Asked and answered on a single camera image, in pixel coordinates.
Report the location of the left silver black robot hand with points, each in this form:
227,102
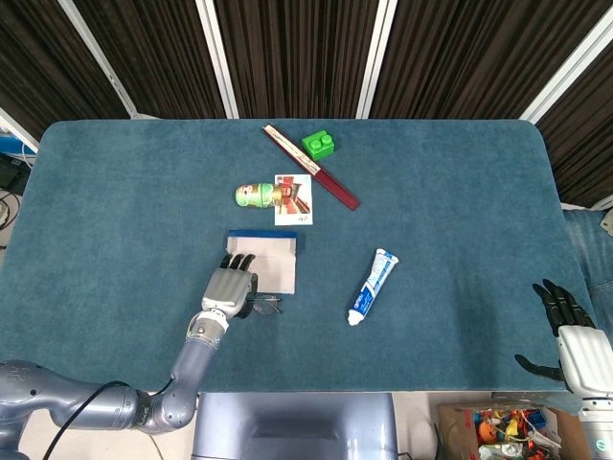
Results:
227,290

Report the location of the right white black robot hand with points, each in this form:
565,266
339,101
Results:
586,354

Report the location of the wire-frame eyeglasses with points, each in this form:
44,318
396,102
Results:
265,306

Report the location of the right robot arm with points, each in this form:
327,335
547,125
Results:
596,431

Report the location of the left blue grey robot arm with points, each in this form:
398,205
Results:
191,364

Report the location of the green painted nesting doll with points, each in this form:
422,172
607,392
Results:
254,196

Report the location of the white bordered photo card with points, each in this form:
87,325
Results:
298,211

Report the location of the blue white toothpaste tube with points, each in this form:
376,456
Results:
373,287

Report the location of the red chopsticks package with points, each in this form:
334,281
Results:
337,189

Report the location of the blue grey robot torso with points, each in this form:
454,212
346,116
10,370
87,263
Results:
292,426

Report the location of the cardboard box of toys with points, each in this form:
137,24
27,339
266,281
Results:
455,436

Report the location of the green plastic building block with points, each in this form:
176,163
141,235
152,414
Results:
318,146

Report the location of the dark brown pleated curtain panel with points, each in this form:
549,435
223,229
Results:
153,57
584,144
455,57
297,57
38,57

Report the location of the teal velvet table cloth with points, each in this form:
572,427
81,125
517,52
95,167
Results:
431,201

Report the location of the black electronic device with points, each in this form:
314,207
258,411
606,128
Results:
12,175

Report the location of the small blue box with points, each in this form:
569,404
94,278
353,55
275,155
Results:
14,144

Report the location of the white partition post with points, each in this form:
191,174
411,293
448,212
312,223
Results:
570,67
216,57
377,57
19,128
96,57

